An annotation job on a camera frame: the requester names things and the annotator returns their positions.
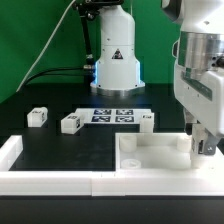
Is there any white cable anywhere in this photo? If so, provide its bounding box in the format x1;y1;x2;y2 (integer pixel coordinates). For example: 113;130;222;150
15;0;78;93

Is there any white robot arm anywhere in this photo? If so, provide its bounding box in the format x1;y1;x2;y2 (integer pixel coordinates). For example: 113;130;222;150
91;0;224;156

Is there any white U-shaped obstacle fence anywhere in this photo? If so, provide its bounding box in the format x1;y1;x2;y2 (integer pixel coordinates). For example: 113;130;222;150
0;135;224;196

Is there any white sheet with tags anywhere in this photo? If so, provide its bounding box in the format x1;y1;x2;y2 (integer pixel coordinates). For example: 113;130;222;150
75;108;153;124

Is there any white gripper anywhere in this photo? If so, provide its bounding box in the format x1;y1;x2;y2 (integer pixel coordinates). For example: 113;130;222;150
173;40;224;155

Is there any black cable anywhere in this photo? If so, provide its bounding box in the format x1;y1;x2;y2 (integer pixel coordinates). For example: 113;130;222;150
24;67;91;86

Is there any white square tabletop part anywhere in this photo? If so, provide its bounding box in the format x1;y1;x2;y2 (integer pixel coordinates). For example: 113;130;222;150
115;133;224;175

